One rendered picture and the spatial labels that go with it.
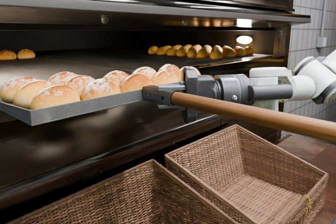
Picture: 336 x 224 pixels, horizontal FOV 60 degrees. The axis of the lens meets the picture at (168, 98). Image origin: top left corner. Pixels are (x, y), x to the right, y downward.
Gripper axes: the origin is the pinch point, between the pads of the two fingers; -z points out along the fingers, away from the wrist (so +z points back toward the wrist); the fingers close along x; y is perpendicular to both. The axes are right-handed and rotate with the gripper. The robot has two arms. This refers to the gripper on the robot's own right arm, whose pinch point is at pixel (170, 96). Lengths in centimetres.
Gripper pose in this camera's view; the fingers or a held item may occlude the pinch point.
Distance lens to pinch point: 65.8
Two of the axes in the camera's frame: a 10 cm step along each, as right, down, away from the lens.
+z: 9.8, -0.5, 2.0
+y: 2.1, 2.2, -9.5
